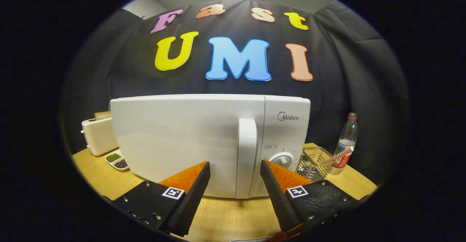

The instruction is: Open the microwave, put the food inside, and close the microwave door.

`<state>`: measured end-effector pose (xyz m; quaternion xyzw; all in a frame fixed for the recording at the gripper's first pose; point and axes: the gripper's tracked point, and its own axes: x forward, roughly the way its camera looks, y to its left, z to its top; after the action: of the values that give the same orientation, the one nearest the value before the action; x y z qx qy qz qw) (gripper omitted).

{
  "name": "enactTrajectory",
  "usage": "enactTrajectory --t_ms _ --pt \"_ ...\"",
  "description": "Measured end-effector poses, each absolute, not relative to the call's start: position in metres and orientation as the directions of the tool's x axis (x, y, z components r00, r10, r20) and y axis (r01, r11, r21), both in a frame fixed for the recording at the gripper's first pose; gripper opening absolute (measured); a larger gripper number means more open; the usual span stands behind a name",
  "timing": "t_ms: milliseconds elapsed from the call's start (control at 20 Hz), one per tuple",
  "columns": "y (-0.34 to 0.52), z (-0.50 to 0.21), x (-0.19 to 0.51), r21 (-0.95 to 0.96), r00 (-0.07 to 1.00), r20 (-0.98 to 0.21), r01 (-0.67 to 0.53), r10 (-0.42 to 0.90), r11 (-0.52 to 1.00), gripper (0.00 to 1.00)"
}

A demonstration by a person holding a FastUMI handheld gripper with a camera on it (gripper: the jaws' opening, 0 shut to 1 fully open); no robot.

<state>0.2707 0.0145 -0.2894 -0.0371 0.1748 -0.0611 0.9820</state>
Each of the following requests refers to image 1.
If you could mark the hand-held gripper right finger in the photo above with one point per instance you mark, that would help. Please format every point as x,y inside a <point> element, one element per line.
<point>278,202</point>

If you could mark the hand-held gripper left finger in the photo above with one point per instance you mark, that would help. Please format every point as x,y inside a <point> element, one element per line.
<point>193,202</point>

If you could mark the white toaster oven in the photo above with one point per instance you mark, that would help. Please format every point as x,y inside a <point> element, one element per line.
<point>182,136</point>

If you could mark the cream bread toaster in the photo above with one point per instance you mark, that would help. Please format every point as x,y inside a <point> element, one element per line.
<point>98,136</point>

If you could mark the red white striped straw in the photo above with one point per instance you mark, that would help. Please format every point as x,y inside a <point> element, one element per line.
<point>338,155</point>

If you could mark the white divided bean dish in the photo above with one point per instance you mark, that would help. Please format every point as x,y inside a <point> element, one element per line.
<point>117,161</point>

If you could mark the clear plastic water bottle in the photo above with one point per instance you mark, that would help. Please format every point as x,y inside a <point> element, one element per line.
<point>347,133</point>

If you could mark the toasted bread slice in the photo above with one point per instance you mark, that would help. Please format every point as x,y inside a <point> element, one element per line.
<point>102,115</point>

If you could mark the black backdrop cloth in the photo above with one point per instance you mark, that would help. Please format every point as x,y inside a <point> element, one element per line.
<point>346,71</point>

